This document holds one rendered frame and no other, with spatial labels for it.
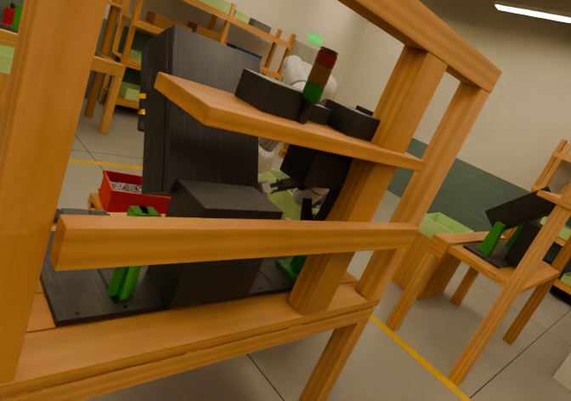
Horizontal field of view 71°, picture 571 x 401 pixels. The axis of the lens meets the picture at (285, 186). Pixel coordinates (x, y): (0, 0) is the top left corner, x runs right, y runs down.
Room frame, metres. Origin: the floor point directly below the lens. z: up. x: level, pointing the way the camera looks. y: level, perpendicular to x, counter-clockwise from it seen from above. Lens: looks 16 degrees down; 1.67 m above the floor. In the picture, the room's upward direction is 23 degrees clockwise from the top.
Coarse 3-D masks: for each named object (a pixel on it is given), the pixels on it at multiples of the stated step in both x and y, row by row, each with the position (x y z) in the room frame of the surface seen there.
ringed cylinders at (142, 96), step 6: (144, 42) 1.39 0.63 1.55; (144, 48) 1.38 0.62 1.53; (144, 54) 1.37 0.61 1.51; (144, 60) 1.36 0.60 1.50; (144, 66) 1.36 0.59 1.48; (144, 72) 1.35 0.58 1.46; (144, 78) 1.34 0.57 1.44; (144, 84) 1.33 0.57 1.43; (144, 90) 1.33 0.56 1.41; (144, 96) 1.32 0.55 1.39; (144, 102) 1.31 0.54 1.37; (144, 108) 1.31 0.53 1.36; (138, 114) 1.31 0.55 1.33; (144, 114) 1.30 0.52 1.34; (138, 126) 1.29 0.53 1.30
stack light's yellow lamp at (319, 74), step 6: (312, 66) 1.06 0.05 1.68; (318, 66) 1.04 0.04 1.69; (312, 72) 1.04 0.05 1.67; (318, 72) 1.04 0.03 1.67; (324, 72) 1.04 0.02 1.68; (330, 72) 1.05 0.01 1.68; (312, 78) 1.04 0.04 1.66; (318, 78) 1.04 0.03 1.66; (324, 78) 1.04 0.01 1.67; (318, 84) 1.04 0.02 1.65; (324, 84) 1.05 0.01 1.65
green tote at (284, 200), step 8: (264, 176) 2.69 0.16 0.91; (272, 176) 2.61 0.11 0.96; (280, 176) 2.83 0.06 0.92; (288, 176) 2.87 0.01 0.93; (280, 192) 2.49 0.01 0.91; (288, 192) 2.42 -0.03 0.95; (272, 200) 2.53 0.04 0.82; (280, 200) 2.46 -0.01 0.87; (288, 200) 2.40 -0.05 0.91; (280, 208) 2.43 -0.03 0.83; (288, 208) 2.37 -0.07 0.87; (296, 208) 2.32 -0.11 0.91; (312, 208) 2.27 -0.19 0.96; (288, 216) 2.35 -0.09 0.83; (296, 216) 2.29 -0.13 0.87
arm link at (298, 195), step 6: (294, 84) 1.90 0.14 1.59; (300, 84) 1.90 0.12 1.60; (294, 192) 1.76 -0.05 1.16; (300, 192) 1.72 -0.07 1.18; (306, 192) 1.70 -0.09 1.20; (312, 192) 1.68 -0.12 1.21; (294, 198) 1.76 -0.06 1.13; (300, 198) 1.72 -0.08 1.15; (312, 198) 1.70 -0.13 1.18; (318, 198) 1.71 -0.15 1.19; (300, 204) 1.75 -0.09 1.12; (312, 204) 1.75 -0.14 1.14
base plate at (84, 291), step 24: (48, 240) 1.09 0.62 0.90; (48, 264) 0.99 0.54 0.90; (264, 264) 1.50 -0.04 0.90; (48, 288) 0.90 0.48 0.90; (72, 288) 0.93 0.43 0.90; (96, 288) 0.97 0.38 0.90; (144, 288) 1.05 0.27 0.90; (264, 288) 1.33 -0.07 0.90; (288, 288) 1.40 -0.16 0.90; (72, 312) 0.85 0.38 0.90; (96, 312) 0.88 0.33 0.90; (120, 312) 0.92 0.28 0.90; (144, 312) 0.97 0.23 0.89
